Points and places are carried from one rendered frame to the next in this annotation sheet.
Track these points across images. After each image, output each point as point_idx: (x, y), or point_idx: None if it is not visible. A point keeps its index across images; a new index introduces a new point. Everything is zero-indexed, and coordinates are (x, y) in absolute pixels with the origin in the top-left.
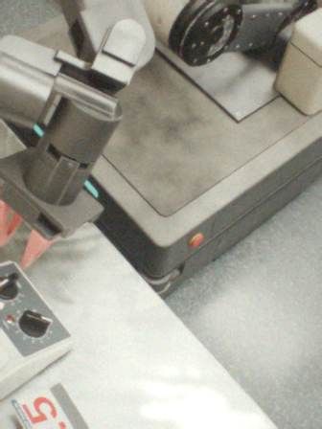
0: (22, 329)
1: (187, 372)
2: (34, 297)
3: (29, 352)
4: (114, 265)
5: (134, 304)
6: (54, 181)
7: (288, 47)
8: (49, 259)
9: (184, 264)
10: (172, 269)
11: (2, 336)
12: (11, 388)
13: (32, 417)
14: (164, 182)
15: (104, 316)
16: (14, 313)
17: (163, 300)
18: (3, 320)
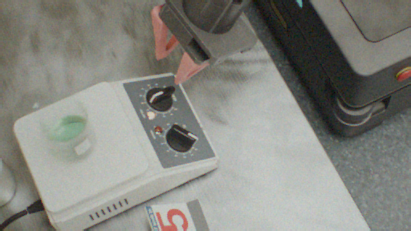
0: (168, 142)
1: (324, 214)
2: (188, 112)
3: (169, 165)
4: (276, 93)
5: (287, 136)
6: (208, 10)
7: None
8: (212, 76)
9: (389, 98)
10: (372, 101)
11: (147, 145)
12: (148, 195)
13: (162, 225)
14: (378, 2)
15: (255, 143)
16: (164, 125)
17: (364, 133)
18: (151, 130)
